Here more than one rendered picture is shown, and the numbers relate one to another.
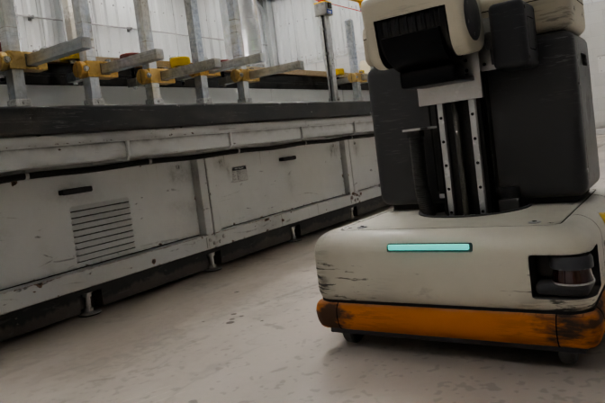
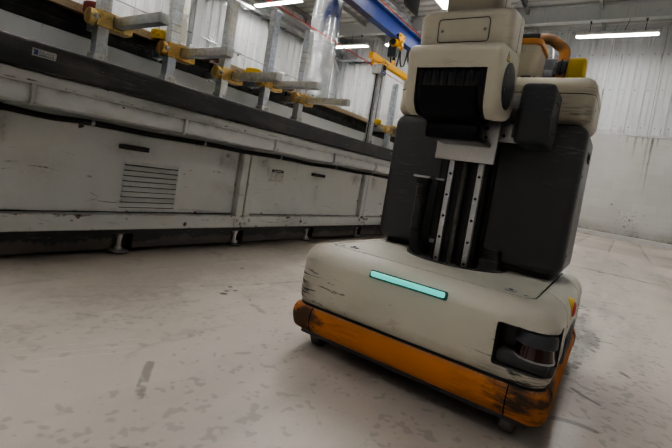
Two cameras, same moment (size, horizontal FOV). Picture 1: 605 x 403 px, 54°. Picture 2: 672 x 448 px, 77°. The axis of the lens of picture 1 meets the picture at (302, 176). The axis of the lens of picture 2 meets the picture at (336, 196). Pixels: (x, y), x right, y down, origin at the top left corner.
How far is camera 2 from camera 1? 0.30 m
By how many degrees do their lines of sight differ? 0
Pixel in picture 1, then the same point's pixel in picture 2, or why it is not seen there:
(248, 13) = (326, 65)
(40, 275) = (82, 208)
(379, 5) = (427, 53)
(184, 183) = (229, 170)
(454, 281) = (421, 322)
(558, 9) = (583, 106)
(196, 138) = (247, 135)
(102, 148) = (162, 119)
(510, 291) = (471, 349)
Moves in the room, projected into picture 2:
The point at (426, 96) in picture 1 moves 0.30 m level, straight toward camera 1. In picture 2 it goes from (443, 150) to (447, 137)
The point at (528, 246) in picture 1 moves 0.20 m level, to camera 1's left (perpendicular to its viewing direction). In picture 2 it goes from (501, 312) to (401, 296)
